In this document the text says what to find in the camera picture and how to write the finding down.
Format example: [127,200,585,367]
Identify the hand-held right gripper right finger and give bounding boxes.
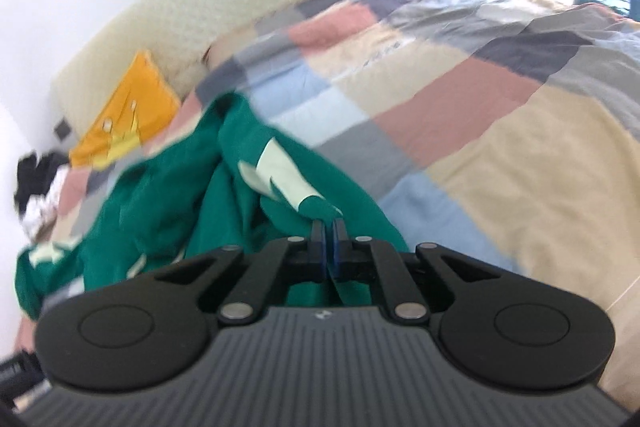
[331,217,502,324]

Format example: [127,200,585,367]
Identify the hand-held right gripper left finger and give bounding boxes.
[154,218,332,324]

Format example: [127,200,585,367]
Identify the green sweatshirt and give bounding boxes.
[15,93,411,323]

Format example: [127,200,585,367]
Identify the white clothes pile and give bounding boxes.
[20,194,63,235]

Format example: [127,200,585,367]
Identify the black clothes pile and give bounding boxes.
[12,150,68,210]

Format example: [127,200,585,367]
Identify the patchwork quilt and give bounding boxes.
[15,0,640,410]

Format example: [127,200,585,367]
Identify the yellow crown pillow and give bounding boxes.
[69,50,182,170]

